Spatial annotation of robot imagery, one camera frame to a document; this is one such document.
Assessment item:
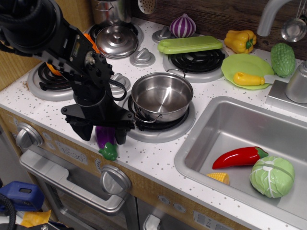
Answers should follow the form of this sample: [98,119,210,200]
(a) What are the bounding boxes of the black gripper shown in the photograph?
[61,95,135,145]

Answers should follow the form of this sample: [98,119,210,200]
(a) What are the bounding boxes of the purple toy eggplant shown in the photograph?
[95,126,118,161]

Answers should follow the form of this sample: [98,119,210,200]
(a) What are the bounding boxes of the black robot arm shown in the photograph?
[0,0,135,144]

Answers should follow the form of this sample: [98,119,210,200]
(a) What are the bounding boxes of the steel pot lid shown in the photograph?
[95,25,138,59]

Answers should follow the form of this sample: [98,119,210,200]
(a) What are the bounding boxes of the tall steel stock pot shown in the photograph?
[91,0,131,26]

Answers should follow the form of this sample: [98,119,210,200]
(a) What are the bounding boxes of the oven clock display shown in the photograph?
[55,141,88,165]

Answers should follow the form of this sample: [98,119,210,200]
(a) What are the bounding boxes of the grey stove knob centre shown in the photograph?
[110,73,131,96]

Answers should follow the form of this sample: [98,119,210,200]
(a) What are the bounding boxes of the grey stove knob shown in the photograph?
[130,48,155,67]
[110,73,131,96]
[152,26,174,43]

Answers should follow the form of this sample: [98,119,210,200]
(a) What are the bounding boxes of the front right stove burner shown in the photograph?
[127,103,196,143]

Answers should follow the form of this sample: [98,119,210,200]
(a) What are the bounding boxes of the stove burner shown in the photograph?
[127,103,196,143]
[27,62,73,102]
[163,49,228,83]

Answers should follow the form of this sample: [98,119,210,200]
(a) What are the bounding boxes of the grey oven dial right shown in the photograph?
[99,164,131,195]

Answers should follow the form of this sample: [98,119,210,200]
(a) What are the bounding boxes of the grey oven dial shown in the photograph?
[99,164,131,195]
[16,122,44,149]

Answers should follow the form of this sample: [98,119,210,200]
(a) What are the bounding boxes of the grey oven dial left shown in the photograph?
[16,122,44,149]

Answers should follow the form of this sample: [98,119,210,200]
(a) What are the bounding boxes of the front left stove burner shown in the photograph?
[27,62,73,102]

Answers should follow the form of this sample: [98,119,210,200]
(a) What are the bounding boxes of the orange toy pumpkin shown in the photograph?
[46,63,61,76]

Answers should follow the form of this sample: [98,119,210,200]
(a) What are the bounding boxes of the grey stove knob middle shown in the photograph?
[130,48,155,67]

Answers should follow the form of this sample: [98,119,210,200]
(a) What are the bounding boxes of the orange toy carrot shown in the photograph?
[83,33,100,53]

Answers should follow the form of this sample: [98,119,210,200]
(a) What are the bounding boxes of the blue plastic device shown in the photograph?
[0,181,45,211]

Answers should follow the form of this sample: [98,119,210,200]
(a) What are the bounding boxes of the yellow cloth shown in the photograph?
[20,210,51,228]

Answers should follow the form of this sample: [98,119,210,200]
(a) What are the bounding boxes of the grey stove knob back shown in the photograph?
[152,26,174,43]

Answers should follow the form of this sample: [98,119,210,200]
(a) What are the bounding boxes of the green plastic cutting board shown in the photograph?
[157,35,223,55]

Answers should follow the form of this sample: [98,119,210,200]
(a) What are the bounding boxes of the back right stove burner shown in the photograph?
[163,49,228,83]

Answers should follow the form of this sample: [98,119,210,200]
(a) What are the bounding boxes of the grey sink basin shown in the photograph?
[175,96,307,230]

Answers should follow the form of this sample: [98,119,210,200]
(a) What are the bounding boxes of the yellow toy corn piece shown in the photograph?
[206,172,230,185]

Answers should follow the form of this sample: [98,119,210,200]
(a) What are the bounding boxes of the purple striped toy onion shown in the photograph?
[170,13,196,38]

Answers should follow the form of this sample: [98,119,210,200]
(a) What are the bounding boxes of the hanging steel skimmer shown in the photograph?
[137,0,157,15]

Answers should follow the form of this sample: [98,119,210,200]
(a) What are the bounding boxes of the red toy chili pepper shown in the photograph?
[212,146,269,170]

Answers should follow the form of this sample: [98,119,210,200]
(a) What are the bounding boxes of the green plastic plate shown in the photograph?
[221,54,274,90]

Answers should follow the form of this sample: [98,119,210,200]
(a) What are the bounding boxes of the yellow toy bell pepper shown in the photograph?
[224,30,257,54]

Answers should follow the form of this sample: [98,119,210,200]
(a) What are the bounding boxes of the green toy cabbage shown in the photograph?
[249,156,295,198]

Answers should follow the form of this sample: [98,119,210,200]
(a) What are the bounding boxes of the green toy bitter gourd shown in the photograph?
[271,43,296,78]

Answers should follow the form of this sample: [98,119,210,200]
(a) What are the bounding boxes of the grey toy faucet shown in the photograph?
[265,11,307,116]

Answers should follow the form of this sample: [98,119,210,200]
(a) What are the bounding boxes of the hanging steel ladle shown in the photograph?
[281,0,307,43]

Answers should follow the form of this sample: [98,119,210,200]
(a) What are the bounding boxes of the grey oven door handle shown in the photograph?
[20,150,125,216]

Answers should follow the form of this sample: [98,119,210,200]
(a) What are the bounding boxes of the steel pot with handles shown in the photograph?
[131,72,194,123]

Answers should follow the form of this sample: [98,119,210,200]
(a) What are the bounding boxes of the black braided cable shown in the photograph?
[0,193,17,230]

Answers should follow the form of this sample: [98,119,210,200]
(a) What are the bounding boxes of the yellow handled toy knife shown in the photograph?
[233,72,277,86]

